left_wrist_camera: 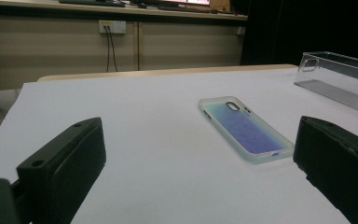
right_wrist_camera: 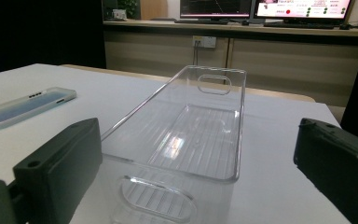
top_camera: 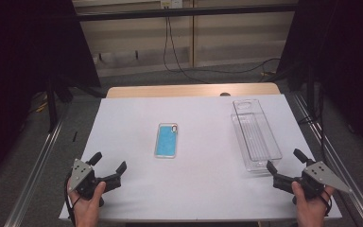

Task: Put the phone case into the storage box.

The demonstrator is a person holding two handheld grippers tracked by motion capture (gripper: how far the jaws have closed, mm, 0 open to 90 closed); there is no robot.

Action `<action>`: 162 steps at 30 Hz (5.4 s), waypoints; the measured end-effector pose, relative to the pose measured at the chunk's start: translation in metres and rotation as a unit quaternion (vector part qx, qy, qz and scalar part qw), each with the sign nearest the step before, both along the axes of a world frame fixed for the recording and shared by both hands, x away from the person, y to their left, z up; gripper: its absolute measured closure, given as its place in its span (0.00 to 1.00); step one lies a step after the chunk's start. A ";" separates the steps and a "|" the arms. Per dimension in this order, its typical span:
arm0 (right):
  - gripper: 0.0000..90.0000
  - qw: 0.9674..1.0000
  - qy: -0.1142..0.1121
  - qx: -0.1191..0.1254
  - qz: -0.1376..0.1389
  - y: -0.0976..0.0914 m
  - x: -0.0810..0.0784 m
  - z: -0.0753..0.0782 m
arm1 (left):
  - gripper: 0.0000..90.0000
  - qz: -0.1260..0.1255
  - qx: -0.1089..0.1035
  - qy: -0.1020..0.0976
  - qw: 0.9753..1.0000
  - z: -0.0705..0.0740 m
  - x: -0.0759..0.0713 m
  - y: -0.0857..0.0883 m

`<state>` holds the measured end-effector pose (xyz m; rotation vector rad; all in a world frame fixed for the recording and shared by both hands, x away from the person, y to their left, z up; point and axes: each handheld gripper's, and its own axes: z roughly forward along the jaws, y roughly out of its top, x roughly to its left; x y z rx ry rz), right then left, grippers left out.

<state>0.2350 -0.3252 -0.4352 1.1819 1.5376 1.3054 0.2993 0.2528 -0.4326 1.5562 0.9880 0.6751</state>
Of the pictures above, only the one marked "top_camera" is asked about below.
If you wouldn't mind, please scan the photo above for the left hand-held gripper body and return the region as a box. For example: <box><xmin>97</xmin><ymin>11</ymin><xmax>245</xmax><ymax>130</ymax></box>
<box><xmin>67</xmin><ymin>158</ymin><xmax>122</xmax><ymax>207</ymax></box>

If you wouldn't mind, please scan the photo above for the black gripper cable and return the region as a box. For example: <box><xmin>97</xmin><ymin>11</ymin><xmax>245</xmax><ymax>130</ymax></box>
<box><xmin>320</xmin><ymin>188</ymin><xmax>333</xmax><ymax>217</ymax></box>
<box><xmin>63</xmin><ymin>174</ymin><xmax>83</xmax><ymax>227</ymax></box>

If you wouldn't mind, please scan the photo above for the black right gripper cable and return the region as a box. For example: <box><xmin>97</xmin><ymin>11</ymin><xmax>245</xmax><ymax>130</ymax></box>
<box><xmin>320</xmin><ymin>188</ymin><xmax>333</xmax><ymax>217</ymax></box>

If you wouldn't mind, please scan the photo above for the wooden table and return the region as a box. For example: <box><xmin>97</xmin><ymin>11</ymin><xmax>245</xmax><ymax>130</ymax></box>
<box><xmin>106</xmin><ymin>82</ymin><xmax>282</xmax><ymax>99</ymax></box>

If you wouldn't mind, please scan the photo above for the person's left hand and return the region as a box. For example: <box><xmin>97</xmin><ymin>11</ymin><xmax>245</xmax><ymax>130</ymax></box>
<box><xmin>67</xmin><ymin>181</ymin><xmax>107</xmax><ymax>227</ymax></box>

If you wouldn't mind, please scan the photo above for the black stand pole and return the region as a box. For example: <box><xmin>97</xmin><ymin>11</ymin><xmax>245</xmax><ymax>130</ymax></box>
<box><xmin>305</xmin><ymin>65</ymin><xmax>318</xmax><ymax>121</ymax></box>
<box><xmin>45</xmin><ymin>75</ymin><xmax>60</xmax><ymax>132</ymax></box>

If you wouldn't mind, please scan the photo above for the black hanging cable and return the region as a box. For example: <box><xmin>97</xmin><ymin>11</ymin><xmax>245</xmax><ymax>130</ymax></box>
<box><xmin>163</xmin><ymin>16</ymin><xmax>282</xmax><ymax>75</ymax></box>
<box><xmin>168</xmin><ymin>16</ymin><xmax>211</xmax><ymax>85</ymax></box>

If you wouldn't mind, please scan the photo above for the white table cover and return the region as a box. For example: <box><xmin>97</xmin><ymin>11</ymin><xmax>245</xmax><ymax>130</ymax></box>
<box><xmin>59</xmin><ymin>94</ymin><xmax>343</xmax><ymax>221</ymax></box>

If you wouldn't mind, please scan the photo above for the person's right hand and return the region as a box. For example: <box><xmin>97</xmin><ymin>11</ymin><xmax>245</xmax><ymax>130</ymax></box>
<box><xmin>291</xmin><ymin>181</ymin><xmax>335</xmax><ymax>227</ymax></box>

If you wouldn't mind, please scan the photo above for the white wall outlet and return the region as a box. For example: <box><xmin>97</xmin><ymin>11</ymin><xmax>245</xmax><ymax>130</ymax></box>
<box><xmin>160</xmin><ymin>0</ymin><xmax>183</xmax><ymax>9</ymax></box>

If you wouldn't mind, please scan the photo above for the black curtain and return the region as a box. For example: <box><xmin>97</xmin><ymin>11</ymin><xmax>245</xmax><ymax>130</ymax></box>
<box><xmin>277</xmin><ymin>0</ymin><xmax>363</xmax><ymax>152</ymax></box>
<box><xmin>0</xmin><ymin>0</ymin><xmax>102</xmax><ymax>183</ymax></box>

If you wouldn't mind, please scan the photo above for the phone with blue case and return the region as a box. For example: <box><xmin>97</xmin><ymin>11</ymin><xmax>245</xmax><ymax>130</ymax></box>
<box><xmin>153</xmin><ymin>122</ymin><xmax>179</xmax><ymax>159</ymax></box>

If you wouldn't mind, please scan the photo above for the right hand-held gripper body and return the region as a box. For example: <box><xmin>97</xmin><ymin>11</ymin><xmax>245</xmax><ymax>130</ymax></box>
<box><xmin>272</xmin><ymin>160</ymin><xmax>353</xmax><ymax>200</ymax></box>

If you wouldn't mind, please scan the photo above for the clear plastic box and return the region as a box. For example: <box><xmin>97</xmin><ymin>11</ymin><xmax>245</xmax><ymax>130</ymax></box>
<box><xmin>231</xmin><ymin>98</ymin><xmax>284</xmax><ymax>174</ymax></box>

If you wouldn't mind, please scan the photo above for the aluminium floor rail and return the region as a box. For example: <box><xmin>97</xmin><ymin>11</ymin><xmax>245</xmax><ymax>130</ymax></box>
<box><xmin>4</xmin><ymin>103</ymin><xmax>72</xmax><ymax>227</ymax></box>
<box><xmin>292</xmin><ymin>93</ymin><xmax>363</xmax><ymax>227</ymax></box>

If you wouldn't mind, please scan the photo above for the yellow floor cable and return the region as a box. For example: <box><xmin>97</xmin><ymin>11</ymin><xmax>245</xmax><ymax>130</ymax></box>
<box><xmin>27</xmin><ymin>93</ymin><xmax>50</xmax><ymax>114</ymax></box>

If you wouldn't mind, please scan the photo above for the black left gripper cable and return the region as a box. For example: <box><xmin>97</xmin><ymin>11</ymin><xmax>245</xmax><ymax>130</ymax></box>
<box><xmin>63</xmin><ymin>174</ymin><xmax>83</xmax><ymax>227</ymax></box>

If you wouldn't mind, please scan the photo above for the black horizontal bar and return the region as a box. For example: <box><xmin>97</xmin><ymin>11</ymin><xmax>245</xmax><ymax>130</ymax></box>
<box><xmin>75</xmin><ymin>3</ymin><xmax>299</xmax><ymax>23</ymax></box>

